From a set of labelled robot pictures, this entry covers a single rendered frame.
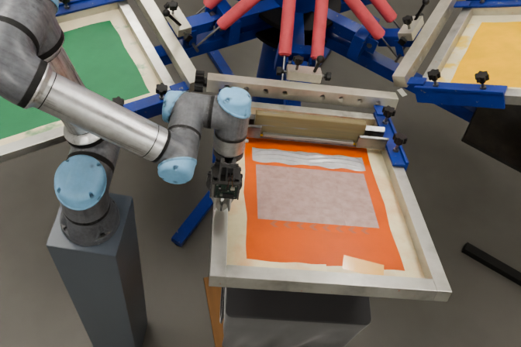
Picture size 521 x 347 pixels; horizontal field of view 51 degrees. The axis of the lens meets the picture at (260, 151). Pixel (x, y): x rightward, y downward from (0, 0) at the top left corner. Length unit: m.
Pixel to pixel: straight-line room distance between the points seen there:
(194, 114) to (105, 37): 1.12
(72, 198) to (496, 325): 2.31
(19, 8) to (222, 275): 0.70
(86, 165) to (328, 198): 0.69
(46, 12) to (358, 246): 0.93
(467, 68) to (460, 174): 1.35
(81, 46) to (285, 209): 1.11
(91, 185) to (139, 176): 1.67
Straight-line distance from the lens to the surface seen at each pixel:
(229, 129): 1.21
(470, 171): 3.46
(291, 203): 1.55
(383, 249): 1.50
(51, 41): 1.15
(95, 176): 1.32
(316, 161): 1.72
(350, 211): 1.57
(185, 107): 1.20
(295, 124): 1.73
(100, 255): 1.49
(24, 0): 1.12
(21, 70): 1.04
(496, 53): 2.21
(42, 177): 3.04
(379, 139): 1.78
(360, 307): 1.77
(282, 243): 1.43
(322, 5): 2.13
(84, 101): 1.07
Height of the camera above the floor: 2.55
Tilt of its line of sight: 56 degrees down
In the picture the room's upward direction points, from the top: 14 degrees clockwise
